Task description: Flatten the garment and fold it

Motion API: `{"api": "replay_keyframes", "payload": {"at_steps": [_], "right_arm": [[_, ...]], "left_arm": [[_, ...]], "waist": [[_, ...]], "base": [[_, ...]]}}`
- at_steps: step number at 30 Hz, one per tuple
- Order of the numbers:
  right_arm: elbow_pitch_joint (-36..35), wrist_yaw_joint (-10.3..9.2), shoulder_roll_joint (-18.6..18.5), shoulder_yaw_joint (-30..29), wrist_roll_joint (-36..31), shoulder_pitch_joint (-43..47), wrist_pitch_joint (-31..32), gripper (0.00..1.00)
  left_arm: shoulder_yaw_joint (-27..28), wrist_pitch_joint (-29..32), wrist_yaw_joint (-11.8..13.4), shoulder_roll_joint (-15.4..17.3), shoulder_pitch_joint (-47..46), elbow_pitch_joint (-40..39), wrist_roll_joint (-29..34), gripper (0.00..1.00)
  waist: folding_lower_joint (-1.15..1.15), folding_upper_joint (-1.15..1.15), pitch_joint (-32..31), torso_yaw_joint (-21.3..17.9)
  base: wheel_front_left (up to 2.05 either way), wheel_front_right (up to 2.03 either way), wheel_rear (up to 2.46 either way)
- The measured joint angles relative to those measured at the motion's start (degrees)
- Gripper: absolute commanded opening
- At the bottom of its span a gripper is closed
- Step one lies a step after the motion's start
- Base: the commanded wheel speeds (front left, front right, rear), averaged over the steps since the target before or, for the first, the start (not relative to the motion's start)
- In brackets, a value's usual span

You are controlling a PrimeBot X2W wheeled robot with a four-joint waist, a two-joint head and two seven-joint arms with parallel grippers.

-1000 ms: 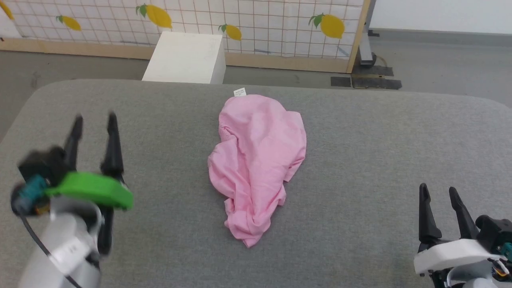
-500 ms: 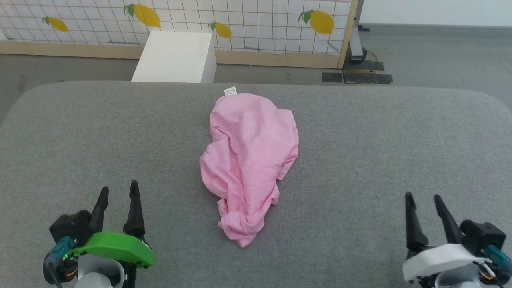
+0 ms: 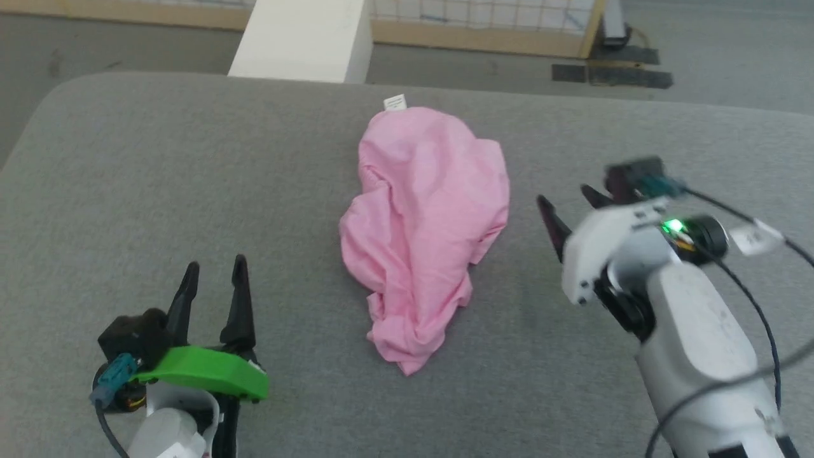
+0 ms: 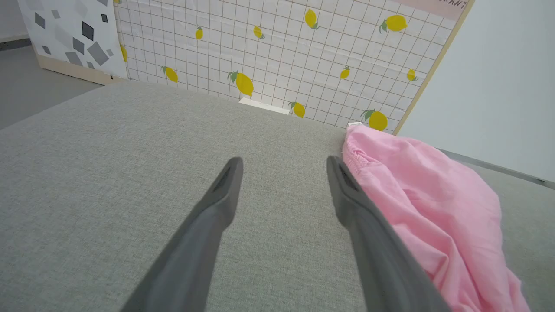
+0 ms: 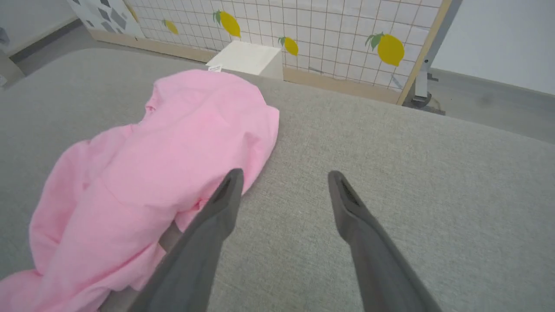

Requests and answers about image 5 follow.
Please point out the lemon print grid partition panel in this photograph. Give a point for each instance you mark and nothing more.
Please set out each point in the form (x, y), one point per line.
(338, 30)

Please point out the terrazzo print partition panel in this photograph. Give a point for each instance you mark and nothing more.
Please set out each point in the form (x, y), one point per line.
(104, 15)

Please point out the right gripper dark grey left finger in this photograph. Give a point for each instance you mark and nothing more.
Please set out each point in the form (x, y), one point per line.
(197, 255)

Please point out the grey metal panel stand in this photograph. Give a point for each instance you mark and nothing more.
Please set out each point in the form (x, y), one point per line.
(421, 86)

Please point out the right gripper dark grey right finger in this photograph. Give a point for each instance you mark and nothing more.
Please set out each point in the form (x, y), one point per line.
(377, 260)

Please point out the pink garment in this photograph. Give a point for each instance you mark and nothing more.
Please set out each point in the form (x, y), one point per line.
(173, 143)

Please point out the white box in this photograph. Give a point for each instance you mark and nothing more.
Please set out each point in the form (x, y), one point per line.
(247, 57)

